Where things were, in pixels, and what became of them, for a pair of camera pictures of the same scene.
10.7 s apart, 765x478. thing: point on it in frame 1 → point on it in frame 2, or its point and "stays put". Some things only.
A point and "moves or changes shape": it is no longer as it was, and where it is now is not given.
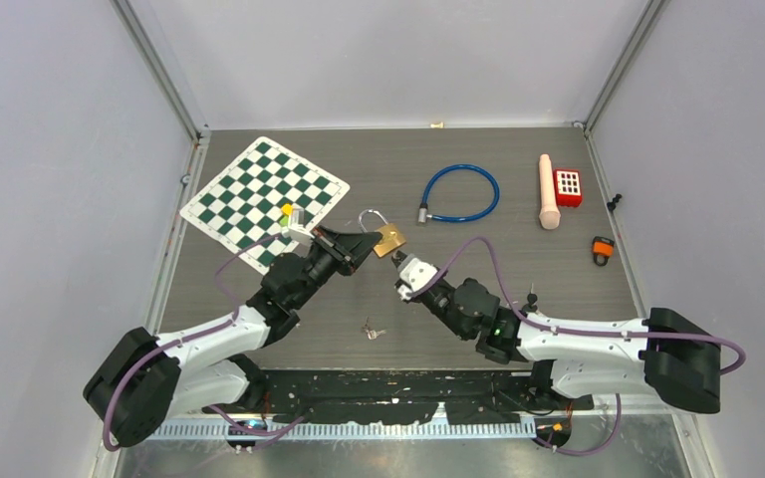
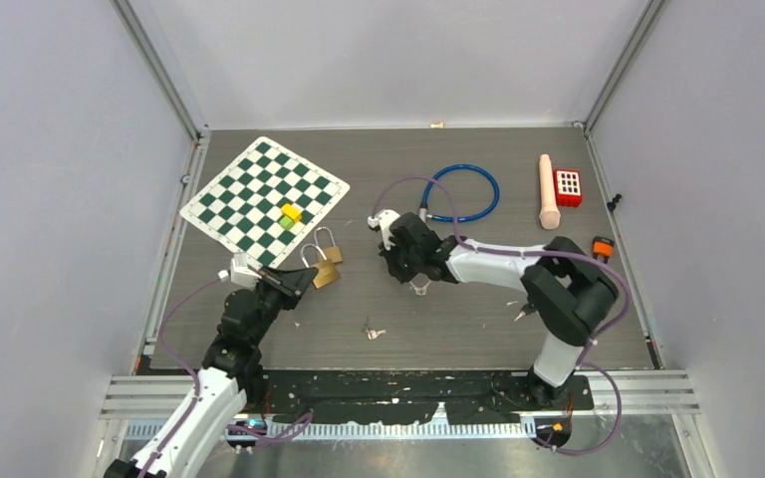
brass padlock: x=391 y=239 moves or changes shape
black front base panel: x=492 y=394 stays put
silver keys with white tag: x=372 y=334 stays put
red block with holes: x=568 y=188 stays put
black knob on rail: x=612 y=204 stays put
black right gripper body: x=439 y=300 → x=402 y=264
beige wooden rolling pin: x=548 y=215 stays put
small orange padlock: x=602 y=249 stays put
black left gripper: x=348 y=250 → x=290 y=284
